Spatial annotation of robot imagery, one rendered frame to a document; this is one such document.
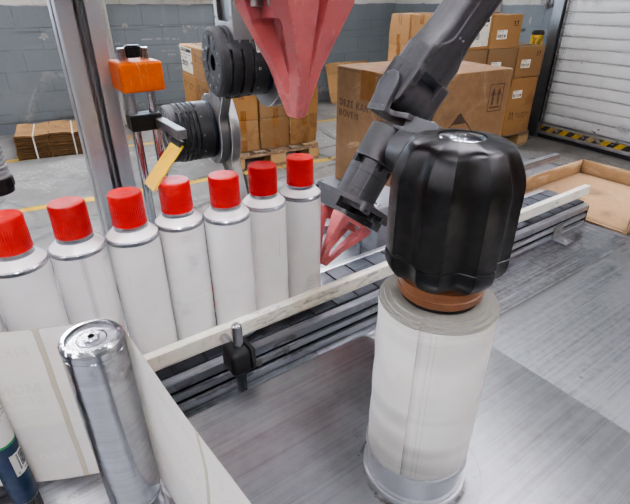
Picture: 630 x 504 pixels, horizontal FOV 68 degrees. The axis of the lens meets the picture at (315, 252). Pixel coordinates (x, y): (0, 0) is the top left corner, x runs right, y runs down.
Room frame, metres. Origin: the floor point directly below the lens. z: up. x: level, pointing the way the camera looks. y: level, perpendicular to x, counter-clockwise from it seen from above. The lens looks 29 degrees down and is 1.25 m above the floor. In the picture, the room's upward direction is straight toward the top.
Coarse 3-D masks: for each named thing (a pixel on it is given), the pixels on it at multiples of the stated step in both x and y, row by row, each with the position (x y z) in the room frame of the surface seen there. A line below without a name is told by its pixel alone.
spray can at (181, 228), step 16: (176, 176) 0.47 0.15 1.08; (160, 192) 0.45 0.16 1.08; (176, 192) 0.45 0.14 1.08; (176, 208) 0.45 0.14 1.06; (192, 208) 0.46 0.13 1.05; (160, 224) 0.44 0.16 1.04; (176, 224) 0.44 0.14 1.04; (192, 224) 0.45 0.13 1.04; (160, 240) 0.45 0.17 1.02; (176, 240) 0.44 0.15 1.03; (192, 240) 0.44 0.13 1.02; (176, 256) 0.44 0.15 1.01; (192, 256) 0.44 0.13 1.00; (176, 272) 0.44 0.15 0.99; (192, 272) 0.44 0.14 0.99; (208, 272) 0.46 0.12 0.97; (176, 288) 0.44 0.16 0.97; (192, 288) 0.44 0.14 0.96; (208, 288) 0.46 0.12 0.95; (176, 304) 0.44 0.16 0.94; (192, 304) 0.44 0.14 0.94; (208, 304) 0.45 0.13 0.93; (176, 320) 0.44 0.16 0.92; (192, 320) 0.44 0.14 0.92; (208, 320) 0.45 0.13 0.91
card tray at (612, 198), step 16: (544, 176) 1.12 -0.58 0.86; (560, 176) 1.17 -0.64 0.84; (576, 176) 1.19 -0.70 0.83; (592, 176) 1.19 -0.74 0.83; (608, 176) 1.17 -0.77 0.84; (624, 176) 1.14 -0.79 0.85; (528, 192) 1.07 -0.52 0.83; (560, 192) 1.07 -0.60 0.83; (592, 192) 1.07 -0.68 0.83; (608, 192) 1.07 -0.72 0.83; (624, 192) 1.07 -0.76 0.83; (592, 208) 0.97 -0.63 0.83; (608, 208) 0.97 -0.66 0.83; (624, 208) 0.97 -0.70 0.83; (608, 224) 0.89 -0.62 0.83; (624, 224) 0.89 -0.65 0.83
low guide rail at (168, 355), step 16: (576, 192) 0.87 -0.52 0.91; (528, 208) 0.78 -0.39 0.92; (544, 208) 0.81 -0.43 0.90; (368, 272) 0.56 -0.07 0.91; (384, 272) 0.57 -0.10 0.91; (320, 288) 0.52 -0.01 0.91; (336, 288) 0.52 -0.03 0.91; (352, 288) 0.54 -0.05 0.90; (288, 304) 0.48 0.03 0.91; (304, 304) 0.49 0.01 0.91; (240, 320) 0.45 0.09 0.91; (256, 320) 0.45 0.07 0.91; (272, 320) 0.47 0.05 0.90; (192, 336) 0.42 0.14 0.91; (208, 336) 0.42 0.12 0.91; (160, 352) 0.39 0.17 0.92; (176, 352) 0.40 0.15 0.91; (192, 352) 0.41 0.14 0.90; (160, 368) 0.39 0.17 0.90
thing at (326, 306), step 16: (544, 192) 0.95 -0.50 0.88; (560, 208) 0.87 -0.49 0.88; (528, 224) 0.79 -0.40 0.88; (368, 256) 0.67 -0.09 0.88; (384, 256) 0.67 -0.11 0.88; (336, 272) 0.62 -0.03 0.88; (352, 272) 0.62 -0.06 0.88; (368, 288) 0.57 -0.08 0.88; (320, 304) 0.53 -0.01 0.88; (336, 304) 0.53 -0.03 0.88; (288, 320) 0.49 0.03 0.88; (304, 320) 0.50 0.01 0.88; (256, 336) 0.46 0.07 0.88; (208, 352) 0.43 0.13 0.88; (176, 368) 0.40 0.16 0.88
